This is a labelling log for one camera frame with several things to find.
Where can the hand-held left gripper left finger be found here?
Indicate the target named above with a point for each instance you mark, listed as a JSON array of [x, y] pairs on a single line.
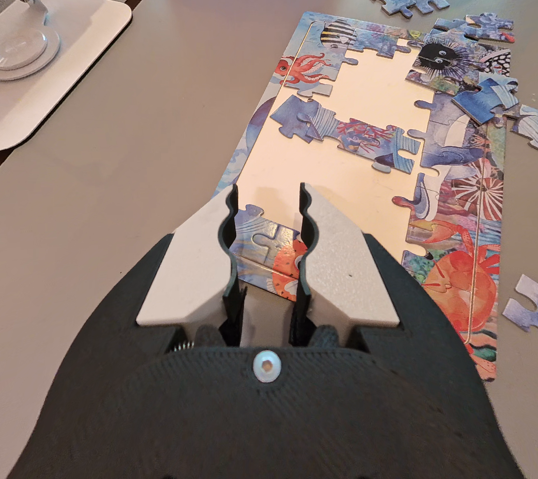
[[189, 273]]

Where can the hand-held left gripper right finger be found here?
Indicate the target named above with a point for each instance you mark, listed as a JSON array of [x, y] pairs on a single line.
[[349, 277]]

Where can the ocean jigsaw puzzle board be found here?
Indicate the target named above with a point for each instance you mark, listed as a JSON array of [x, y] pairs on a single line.
[[378, 201]]

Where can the joined striped coral puzzle pieces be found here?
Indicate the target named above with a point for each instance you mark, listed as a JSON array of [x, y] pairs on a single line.
[[361, 138]]

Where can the solid blue whale puzzle piece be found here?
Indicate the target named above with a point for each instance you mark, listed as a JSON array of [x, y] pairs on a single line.
[[294, 117]]

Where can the small blue puzzle piece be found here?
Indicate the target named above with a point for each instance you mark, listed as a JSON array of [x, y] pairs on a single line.
[[483, 98]]

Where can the black sea urchin puzzle pieces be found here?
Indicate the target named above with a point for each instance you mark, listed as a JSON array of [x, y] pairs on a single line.
[[445, 60]]

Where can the clear glass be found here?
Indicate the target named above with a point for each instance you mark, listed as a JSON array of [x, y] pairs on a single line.
[[25, 54]]

